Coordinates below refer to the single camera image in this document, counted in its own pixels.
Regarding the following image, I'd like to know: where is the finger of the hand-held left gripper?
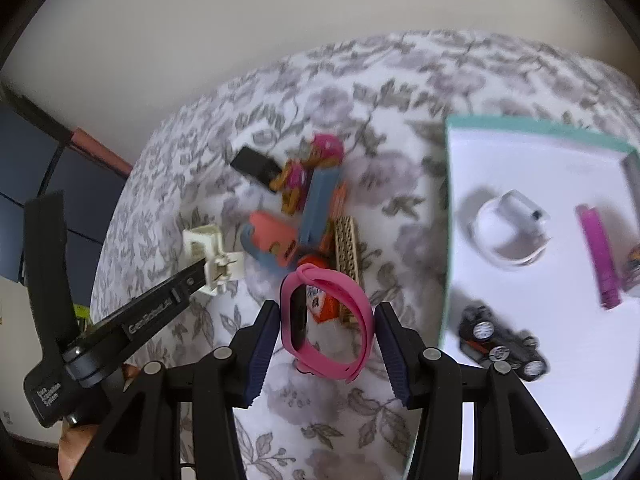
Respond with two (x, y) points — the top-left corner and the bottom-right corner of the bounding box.
(167, 259), (221, 308)

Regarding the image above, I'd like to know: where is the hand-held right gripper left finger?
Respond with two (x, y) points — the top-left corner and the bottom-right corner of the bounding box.
(75, 300), (281, 480)

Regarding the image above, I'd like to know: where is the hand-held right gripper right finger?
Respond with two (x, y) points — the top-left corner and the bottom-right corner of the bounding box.
(374, 301), (586, 480)

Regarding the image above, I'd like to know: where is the cream plastic frame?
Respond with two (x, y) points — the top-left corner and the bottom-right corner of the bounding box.
(182, 224), (246, 296)

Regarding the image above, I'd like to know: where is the pink wristband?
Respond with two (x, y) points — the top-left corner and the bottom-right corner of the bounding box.
(279, 264), (376, 383)

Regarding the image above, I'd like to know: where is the black toy car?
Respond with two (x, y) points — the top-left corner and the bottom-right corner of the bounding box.
(457, 304), (549, 383)

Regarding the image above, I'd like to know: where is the black power adapter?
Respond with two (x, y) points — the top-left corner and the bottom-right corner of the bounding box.
(230, 146), (281, 186)

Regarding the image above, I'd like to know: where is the pink orange toy figure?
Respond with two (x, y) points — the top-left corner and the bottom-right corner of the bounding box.
(270, 134), (346, 216)

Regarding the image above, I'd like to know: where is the white wristband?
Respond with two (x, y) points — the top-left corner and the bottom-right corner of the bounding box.
(470, 190), (553, 271)

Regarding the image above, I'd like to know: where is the purple plastic stick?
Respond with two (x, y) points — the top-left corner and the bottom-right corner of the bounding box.
(577, 204), (622, 310)

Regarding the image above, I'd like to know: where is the teal cardboard tray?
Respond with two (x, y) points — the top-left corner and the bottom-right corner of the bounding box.
(436, 114), (640, 480)

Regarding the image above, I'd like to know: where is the person's left hand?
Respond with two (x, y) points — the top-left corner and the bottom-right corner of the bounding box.
(57, 365), (142, 480)

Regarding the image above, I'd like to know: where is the green box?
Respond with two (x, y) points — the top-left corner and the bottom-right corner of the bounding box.
(72, 302), (94, 333)

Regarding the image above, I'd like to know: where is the orange tube with white label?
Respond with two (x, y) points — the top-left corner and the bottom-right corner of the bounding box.
(297, 255), (351, 326)

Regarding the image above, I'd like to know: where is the pink and blue toy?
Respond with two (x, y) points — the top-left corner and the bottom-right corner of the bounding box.
(240, 210), (301, 271)

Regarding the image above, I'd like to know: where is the beige studded brick plate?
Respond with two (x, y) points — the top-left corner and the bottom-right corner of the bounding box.
(334, 215), (368, 326)

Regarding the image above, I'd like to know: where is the dark blue cabinet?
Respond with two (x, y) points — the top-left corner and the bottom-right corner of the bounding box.
(0, 85), (133, 286)

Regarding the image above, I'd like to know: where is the reddish brown board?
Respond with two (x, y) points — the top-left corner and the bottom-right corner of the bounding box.
(70, 127), (135, 177)

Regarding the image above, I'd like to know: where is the blue block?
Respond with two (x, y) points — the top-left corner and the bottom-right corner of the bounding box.
(297, 167), (341, 248)

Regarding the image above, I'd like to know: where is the orange block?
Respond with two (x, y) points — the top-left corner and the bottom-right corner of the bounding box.
(331, 182), (349, 233)

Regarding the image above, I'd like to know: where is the floral grey white blanket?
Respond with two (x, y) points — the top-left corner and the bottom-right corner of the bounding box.
(90, 30), (640, 480)

